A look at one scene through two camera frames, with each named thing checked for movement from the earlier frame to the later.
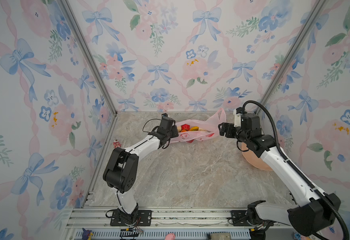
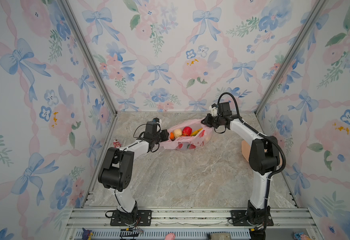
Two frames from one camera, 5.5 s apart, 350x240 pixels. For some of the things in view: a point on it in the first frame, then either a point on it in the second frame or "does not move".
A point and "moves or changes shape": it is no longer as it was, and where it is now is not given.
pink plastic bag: [212, 126] moves or changes shape
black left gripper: [175, 133] -> [165, 136]
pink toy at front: [170, 236] does not move
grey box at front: [220, 236] does not move
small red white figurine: [116, 144] does not move
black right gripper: [229, 127] -> [207, 119]
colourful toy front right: [298, 236] does not move
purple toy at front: [85, 234] does not move
